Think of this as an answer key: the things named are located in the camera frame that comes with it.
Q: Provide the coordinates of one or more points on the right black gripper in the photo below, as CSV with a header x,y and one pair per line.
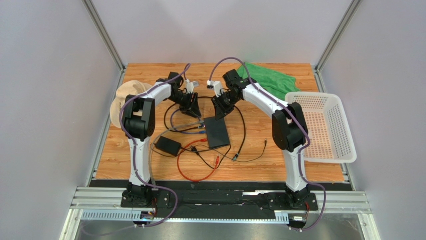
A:
x,y
221,102

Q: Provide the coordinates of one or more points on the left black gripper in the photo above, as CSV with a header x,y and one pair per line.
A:
x,y
192,109

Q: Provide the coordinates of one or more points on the black network switch box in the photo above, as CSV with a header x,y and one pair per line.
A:
x,y
216,133

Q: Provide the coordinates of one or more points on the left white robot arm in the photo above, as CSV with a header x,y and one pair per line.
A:
x,y
138,121

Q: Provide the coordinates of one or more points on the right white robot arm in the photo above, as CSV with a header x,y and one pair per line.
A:
x,y
289,128

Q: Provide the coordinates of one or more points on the black power adapter brick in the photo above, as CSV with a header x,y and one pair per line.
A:
x,y
168,146

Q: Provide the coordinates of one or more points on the green cloth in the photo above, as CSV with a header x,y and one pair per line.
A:
x,y
274,82

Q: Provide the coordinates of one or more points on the beige bucket hat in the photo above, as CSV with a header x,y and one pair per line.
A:
x,y
133,87

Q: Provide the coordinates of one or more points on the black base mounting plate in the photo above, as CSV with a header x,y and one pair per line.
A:
x,y
215,200

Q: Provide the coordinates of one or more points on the white plastic basket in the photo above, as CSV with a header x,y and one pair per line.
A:
x,y
329,131

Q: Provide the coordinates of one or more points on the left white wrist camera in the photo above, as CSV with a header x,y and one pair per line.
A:
x,y
190,86

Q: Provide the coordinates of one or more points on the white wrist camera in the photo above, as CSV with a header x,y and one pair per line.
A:
x,y
190,86
216,86

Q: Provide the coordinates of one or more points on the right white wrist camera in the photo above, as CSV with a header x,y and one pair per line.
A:
x,y
216,86

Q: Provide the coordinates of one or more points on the aluminium frame rail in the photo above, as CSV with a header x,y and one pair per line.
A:
x,y
95,204

